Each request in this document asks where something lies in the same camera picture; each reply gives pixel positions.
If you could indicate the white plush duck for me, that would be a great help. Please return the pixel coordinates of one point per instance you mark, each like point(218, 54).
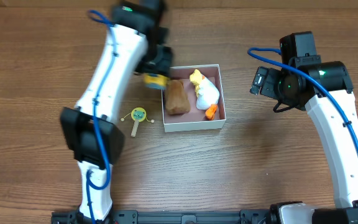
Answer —
point(207, 94)

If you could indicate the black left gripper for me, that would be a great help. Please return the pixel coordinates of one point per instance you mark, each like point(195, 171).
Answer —
point(159, 62)

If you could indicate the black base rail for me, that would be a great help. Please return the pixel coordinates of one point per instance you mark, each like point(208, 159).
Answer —
point(238, 217)

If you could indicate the yellow and blue toy truck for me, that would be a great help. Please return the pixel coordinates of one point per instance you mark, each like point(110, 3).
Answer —
point(155, 81)

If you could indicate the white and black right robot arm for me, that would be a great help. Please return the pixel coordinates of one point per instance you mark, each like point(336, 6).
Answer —
point(325, 92)

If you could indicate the brown plush toy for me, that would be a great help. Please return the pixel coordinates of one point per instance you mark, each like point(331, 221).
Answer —
point(176, 98)

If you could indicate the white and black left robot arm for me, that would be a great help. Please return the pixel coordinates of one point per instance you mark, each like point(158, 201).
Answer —
point(134, 44)

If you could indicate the white box pink inside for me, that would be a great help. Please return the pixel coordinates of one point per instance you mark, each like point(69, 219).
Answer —
point(195, 119)

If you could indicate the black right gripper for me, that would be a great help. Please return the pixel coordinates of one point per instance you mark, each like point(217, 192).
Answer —
point(269, 82)

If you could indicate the wooden cat rattle drum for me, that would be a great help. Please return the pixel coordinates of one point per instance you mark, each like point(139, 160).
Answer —
point(138, 115)

